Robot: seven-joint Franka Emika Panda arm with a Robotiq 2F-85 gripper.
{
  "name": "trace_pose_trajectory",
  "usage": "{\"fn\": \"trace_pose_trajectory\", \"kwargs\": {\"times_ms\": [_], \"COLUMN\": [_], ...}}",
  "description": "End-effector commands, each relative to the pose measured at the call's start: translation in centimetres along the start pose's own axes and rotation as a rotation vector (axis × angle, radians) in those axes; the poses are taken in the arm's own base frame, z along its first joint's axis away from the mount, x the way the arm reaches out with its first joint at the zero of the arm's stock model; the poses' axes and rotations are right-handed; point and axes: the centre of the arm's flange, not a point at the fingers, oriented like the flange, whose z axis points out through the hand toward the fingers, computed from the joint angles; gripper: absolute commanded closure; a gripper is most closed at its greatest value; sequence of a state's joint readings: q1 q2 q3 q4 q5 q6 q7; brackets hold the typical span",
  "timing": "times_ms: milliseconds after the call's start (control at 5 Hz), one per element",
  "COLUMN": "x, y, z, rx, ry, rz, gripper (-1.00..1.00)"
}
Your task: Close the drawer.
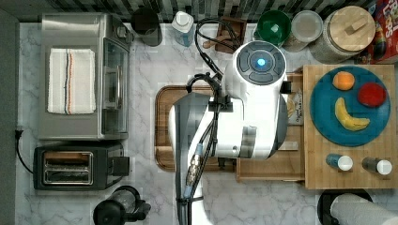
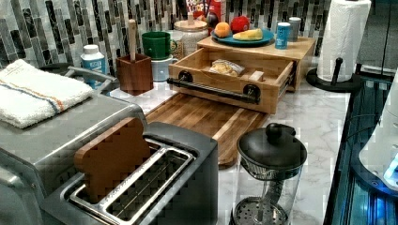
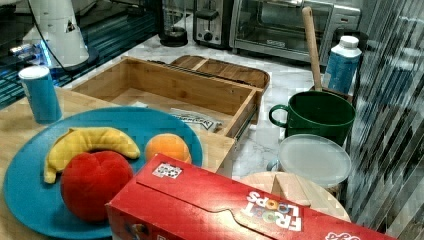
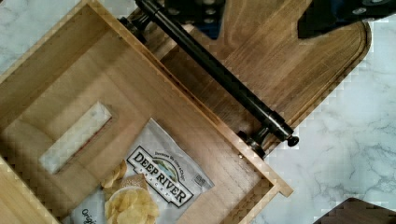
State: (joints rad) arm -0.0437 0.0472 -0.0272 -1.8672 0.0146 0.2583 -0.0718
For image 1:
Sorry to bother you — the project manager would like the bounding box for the dark pepper shaker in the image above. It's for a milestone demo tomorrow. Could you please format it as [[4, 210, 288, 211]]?
[[361, 157, 392, 175]]

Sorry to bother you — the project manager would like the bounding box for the green bowl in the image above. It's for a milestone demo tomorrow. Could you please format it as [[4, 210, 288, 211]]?
[[253, 10, 291, 47]]

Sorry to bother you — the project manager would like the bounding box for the glass jar wooden lid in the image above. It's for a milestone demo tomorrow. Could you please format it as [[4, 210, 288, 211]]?
[[309, 6, 375, 64]]

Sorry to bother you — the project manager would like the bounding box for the white packet in drawer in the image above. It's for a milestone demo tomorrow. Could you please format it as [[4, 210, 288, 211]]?
[[287, 89, 304, 126]]

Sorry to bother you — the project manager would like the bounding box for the orange fruit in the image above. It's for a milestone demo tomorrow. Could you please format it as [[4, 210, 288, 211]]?
[[332, 71, 355, 91]]

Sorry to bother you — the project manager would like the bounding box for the blue round plate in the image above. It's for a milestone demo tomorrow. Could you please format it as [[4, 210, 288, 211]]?
[[310, 66, 390, 147]]

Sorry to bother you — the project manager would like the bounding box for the bamboo wooden drawer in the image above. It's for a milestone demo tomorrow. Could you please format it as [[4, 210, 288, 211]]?
[[235, 72, 306, 183]]

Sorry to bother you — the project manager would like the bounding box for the dark grey cup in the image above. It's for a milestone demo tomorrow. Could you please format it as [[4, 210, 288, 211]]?
[[130, 7, 162, 47]]

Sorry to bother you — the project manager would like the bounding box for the froot loops cereal box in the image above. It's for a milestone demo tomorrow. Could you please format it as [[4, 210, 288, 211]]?
[[354, 0, 398, 65]]

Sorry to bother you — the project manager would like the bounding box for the brown wooden utensil holder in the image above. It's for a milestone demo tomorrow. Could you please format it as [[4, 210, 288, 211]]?
[[202, 16, 248, 54]]

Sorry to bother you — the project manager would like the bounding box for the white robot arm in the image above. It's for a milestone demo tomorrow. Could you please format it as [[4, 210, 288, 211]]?
[[168, 40, 290, 225]]

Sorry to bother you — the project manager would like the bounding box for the stainless toaster oven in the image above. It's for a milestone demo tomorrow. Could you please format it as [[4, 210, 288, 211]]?
[[38, 12, 133, 141]]

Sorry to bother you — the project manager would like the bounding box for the white striped dish towel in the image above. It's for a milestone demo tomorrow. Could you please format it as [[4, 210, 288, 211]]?
[[47, 49, 97, 115]]

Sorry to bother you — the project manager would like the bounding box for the black two-slot toaster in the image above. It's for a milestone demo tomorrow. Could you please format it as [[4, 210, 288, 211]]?
[[33, 142, 130, 191]]

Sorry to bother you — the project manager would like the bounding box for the yellow banana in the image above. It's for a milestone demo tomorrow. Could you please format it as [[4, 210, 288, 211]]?
[[335, 97, 370, 131]]

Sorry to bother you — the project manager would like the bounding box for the black toaster power cord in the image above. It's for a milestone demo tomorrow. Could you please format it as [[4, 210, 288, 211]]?
[[14, 127, 35, 175]]

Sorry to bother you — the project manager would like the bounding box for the blue spice shaker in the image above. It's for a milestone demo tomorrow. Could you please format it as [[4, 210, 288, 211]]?
[[326, 154, 353, 172]]

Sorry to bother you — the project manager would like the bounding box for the bamboo drawer cabinet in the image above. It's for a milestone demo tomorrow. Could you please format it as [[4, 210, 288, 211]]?
[[302, 64, 398, 190]]

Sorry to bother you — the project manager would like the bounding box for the paper towel roll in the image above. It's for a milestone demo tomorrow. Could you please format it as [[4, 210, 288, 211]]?
[[330, 193, 398, 225]]

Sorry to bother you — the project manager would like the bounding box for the red apple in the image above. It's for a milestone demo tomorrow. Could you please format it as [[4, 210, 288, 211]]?
[[357, 82, 387, 108]]

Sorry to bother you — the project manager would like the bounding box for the black paper towel holder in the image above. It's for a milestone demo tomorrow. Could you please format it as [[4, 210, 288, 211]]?
[[317, 188, 373, 225]]

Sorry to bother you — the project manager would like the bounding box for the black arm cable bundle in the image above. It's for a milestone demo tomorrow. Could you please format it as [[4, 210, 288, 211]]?
[[175, 18, 244, 225]]

